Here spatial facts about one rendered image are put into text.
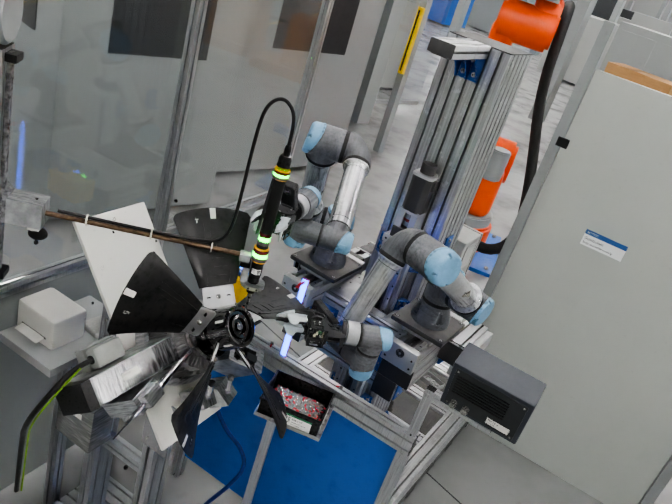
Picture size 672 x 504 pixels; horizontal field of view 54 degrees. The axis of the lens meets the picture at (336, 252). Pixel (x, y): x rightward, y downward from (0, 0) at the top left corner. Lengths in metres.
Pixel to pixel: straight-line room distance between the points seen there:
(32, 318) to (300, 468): 1.11
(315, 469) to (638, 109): 2.05
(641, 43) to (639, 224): 9.14
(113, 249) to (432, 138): 1.26
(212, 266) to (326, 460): 0.96
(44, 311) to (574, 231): 2.36
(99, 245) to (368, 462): 1.19
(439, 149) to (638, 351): 1.54
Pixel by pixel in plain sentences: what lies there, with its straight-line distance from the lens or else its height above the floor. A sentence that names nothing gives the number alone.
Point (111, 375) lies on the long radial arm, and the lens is 1.78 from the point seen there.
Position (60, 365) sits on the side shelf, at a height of 0.86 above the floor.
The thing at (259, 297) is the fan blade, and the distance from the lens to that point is 2.08.
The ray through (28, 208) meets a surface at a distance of 1.88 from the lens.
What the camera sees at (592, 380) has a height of 0.62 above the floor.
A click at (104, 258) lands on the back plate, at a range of 1.96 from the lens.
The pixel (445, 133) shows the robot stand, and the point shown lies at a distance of 2.55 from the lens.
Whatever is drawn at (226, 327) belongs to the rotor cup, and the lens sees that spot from 1.82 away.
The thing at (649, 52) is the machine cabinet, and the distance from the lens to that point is 12.28.
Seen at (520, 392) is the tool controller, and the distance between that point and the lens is 2.03.
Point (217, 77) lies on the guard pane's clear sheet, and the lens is 2.63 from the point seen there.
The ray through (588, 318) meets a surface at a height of 0.91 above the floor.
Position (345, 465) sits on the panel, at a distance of 2.51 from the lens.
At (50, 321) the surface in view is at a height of 0.97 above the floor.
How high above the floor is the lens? 2.28
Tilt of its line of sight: 26 degrees down
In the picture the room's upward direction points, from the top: 18 degrees clockwise
